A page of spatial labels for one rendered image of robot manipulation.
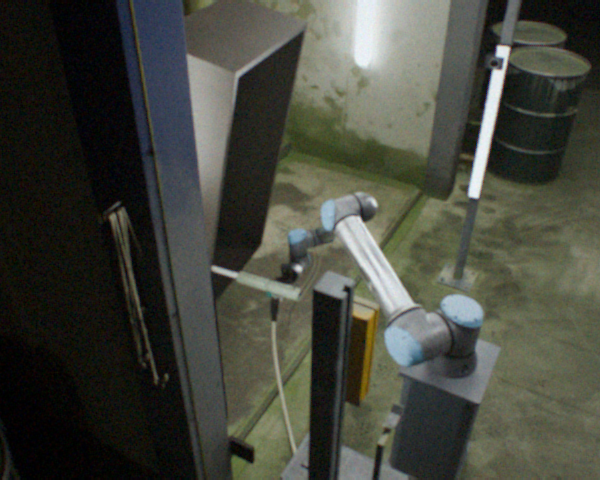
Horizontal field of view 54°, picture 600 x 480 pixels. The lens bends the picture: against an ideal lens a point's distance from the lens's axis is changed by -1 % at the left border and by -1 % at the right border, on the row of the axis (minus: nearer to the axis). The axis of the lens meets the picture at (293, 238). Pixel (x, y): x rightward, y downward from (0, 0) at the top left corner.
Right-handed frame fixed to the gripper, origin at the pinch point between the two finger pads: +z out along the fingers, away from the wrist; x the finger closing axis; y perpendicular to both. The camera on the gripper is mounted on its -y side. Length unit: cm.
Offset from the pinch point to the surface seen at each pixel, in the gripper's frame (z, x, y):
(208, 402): 89, -16, -23
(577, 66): -256, -114, -69
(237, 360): 0, 17, 49
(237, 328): -21, 27, 47
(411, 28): -186, -7, -88
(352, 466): 90, -63, -21
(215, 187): 29, 15, -63
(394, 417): 96, -71, -51
